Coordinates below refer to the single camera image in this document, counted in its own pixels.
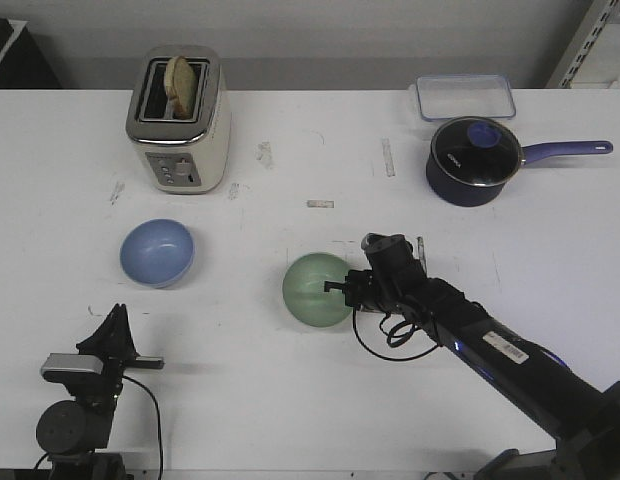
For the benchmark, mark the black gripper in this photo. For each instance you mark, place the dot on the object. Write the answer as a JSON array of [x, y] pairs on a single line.
[[362, 292], [116, 355]]

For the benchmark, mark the green bowl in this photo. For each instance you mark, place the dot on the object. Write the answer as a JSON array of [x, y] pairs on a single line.
[[303, 289]]

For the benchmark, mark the blue bowl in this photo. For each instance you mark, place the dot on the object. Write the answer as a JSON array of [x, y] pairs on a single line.
[[157, 253]]

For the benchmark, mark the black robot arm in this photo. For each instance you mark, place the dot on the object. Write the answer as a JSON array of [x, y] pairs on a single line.
[[584, 422], [73, 433]]

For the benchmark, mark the cream and steel toaster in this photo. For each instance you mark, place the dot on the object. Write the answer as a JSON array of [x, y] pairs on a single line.
[[182, 156]]

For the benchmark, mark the dark blue saucepan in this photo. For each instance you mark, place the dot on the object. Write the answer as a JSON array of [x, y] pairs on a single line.
[[463, 195]]

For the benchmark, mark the glass pot lid blue knob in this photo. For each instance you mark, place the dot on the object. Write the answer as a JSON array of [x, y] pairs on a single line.
[[476, 151]]

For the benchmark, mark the clear plastic food container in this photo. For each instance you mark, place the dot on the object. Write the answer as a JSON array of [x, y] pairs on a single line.
[[444, 97]]

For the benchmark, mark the toasted bread slice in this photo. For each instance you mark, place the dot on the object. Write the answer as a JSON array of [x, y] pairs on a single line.
[[180, 86]]

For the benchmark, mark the black box with white edge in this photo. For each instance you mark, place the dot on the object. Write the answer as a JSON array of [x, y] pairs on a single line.
[[22, 63]]

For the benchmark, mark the grey metal shelf upright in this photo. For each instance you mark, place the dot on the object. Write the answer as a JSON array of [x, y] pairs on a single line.
[[592, 57]]

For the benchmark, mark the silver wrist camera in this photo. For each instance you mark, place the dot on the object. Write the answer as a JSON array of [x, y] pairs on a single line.
[[61, 367]]

